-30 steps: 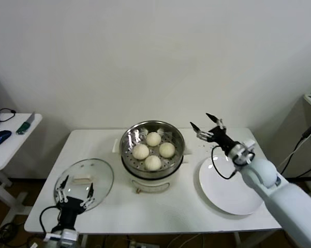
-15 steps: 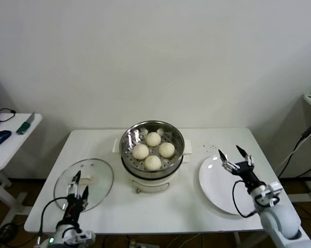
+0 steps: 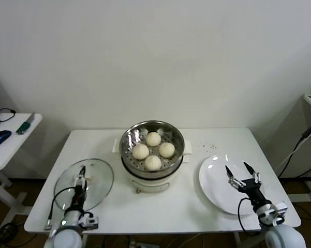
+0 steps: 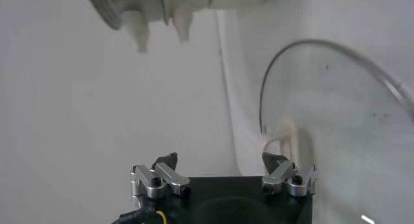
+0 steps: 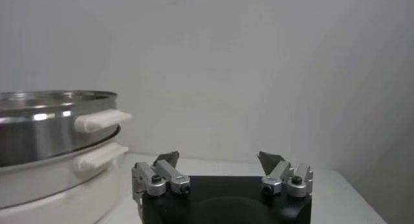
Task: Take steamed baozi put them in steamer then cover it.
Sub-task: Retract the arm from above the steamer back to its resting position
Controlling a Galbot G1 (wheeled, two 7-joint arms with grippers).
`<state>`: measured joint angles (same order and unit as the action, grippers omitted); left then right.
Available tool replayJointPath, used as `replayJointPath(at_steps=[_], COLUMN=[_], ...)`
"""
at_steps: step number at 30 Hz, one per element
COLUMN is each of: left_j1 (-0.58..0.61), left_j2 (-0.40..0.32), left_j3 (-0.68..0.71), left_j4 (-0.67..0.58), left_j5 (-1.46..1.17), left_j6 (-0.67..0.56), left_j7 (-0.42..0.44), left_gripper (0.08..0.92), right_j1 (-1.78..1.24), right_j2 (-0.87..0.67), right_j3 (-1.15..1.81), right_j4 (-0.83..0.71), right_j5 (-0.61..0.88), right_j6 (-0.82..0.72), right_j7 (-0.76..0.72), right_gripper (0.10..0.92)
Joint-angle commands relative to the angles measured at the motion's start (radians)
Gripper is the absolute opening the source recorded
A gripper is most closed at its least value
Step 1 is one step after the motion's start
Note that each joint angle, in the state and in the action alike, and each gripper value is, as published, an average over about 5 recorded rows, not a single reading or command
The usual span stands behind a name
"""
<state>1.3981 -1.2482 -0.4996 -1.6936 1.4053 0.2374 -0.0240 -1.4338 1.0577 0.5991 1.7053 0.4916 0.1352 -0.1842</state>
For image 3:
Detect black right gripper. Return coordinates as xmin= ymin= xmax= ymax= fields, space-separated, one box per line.
xmin=224 ymin=161 xmax=268 ymax=207

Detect stainless steel steamer basket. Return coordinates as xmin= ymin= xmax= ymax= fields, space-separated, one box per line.
xmin=119 ymin=120 xmax=186 ymax=174

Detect black adapter with cable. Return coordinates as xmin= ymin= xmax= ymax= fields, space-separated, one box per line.
xmin=276 ymin=123 xmax=311 ymax=179

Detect thin black looped cable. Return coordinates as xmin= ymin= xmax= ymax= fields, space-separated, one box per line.
xmin=0 ymin=107 xmax=17 ymax=123

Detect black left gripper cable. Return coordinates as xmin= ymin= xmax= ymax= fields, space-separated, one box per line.
xmin=43 ymin=187 xmax=77 ymax=231

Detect scattered dark crumbs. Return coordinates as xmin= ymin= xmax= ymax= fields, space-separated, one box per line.
xmin=196 ymin=143 xmax=218 ymax=151

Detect black floor cable bundle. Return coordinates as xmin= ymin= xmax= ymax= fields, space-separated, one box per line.
xmin=0 ymin=198 xmax=26 ymax=248

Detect small white side table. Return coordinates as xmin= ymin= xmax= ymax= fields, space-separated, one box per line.
xmin=0 ymin=112 xmax=43 ymax=233

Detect white steamed baozi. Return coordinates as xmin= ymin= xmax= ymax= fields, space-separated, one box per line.
xmin=144 ymin=154 xmax=162 ymax=172
xmin=158 ymin=142 xmax=176 ymax=158
xmin=145 ymin=131 xmax=161 ymax=147
xmin=132 ymin=144 xmax=150 ymax=160

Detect white power strip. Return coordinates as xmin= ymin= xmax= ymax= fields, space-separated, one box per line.
xmin=126 ymin=239 xmax=156 ymax=248

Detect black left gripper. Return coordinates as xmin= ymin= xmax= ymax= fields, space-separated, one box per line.
xmin=71 ymin=166 xmax=92 ymax=208

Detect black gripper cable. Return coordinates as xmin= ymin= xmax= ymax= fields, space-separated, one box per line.
xmin=43 ymin=187 xmax=77 ymax=231
xmin=237 ymin=197 xmax=262 ymax=236

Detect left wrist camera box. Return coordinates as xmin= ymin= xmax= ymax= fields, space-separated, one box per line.
xmin=79 ymin=212 xmax=99 ymax=230

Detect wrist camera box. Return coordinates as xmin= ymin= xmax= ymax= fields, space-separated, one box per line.
xmin=79 ymin=212 xmax=99 ymax=230
xmin=273 ymin=200 xmax=288 ymax=223

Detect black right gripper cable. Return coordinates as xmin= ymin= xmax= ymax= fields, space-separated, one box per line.
xmin=237 ymin=197 xmax=262 ymax=236

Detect green handled knife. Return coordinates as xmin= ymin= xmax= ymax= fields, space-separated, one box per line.
xmin=16 ymin=111 xmax=36 ymax=135

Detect white wall cable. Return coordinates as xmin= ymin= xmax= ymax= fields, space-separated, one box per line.
xmin=275 ymin=139 xmax=305 ymax=171

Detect round glass pot lid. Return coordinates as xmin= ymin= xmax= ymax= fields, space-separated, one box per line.
xmin=53 ymin=158 xmax=115 ymax=210

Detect round white plate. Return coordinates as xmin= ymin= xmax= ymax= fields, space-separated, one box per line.
xmin=198 ymin=154 xmax=266 ymax=216

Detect white electric cooker base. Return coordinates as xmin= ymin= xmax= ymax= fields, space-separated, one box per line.
xmin=112 ymin=138 xmax=195 ymax=194

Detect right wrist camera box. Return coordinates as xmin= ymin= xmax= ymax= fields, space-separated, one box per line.
xmin=273 ymin=200 xmax=288 ymax=223

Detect blue computer mouse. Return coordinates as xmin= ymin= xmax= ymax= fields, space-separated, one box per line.
xmin=0 ymin=130 xmax=12 ymax=147

